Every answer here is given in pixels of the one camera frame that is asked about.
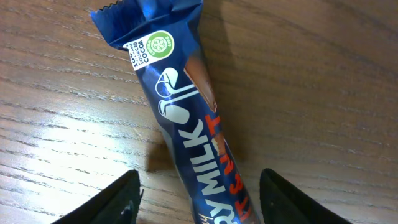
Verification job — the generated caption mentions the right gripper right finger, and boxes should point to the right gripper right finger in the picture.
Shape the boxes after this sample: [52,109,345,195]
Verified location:
[259,168,351,224]

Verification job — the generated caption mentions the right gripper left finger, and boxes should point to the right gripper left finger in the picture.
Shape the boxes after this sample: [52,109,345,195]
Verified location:
[54,170,143,224]

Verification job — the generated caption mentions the purple Dairy Milk bar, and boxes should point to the purple Dairy Milk bar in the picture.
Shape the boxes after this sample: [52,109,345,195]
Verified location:
[90,0,259,224]

